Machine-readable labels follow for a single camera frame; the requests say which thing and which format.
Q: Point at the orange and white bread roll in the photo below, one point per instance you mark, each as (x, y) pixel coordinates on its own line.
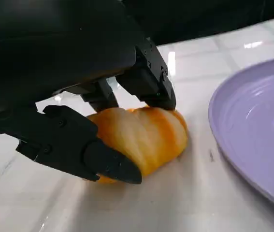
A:
(151, 135)

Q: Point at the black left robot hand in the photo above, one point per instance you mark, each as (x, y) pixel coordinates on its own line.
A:
(54, 48)

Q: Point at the lilac plate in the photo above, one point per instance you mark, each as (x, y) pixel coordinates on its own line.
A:
(255, 120)

